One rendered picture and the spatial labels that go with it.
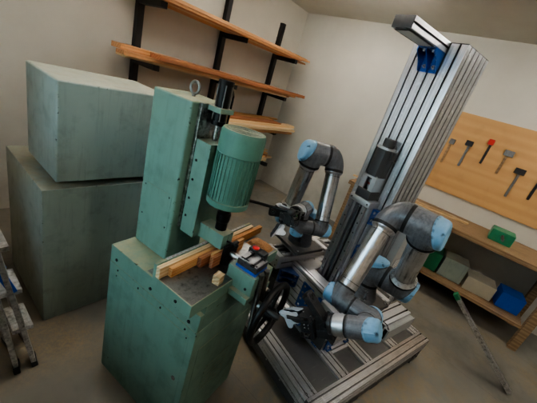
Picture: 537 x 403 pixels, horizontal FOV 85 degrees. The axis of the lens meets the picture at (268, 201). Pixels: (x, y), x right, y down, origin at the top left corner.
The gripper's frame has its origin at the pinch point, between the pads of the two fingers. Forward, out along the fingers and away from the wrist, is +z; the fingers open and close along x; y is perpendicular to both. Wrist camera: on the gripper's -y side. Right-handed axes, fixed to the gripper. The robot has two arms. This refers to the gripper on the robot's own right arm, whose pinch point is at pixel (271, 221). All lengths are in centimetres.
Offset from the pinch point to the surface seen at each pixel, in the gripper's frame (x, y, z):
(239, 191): -13.9, -7.0, 16.8
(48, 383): 102, -82, 55
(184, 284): 21.3, -13.4, 35.3
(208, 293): 22.8, -4.6, 31.6
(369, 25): -172, -72, -322
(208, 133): -32.7, -27.8, 14.0
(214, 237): 9.8, -17.5, 15.7
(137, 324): 57, -43, 33
